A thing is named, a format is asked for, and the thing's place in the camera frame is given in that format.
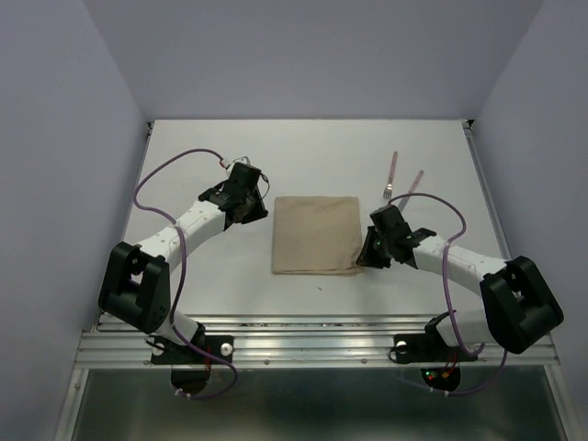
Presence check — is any pink handled knife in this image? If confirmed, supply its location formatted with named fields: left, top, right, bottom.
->
left=398, top=170, right=424, bottom=211

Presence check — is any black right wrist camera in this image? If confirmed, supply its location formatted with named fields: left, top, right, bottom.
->
left=369, top=205, right=412, bottom=237

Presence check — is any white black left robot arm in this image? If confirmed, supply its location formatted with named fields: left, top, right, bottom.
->
left=98, top=181, right=267, bottom=362

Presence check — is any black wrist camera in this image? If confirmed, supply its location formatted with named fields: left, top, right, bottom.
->
left=369, top=205, right=412, bottom=237
left=227, top=162, right=262, bottom=193

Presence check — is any pink handled fork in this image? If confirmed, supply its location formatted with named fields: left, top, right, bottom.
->
left=382, top=151, right=398, bottom=200

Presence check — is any aluminium front mounting rail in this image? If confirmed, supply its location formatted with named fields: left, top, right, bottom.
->
left=75, top=314, right=564, bottom=368

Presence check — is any beige cloth napkin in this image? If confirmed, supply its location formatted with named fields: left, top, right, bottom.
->
left=271, top=196, right=363, bottom=276

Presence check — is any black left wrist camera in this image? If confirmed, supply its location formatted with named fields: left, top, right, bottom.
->
left=227, top=162, right=262, bottom=193

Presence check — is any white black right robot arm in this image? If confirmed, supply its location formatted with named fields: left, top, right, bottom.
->
left=357, top=226, right=564, bottom=358

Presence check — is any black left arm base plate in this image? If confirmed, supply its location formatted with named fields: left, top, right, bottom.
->
left=145, top=334, right=234, bottom=366

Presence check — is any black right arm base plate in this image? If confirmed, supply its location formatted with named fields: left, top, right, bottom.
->
left=388, top=334, right=478, bottom=365

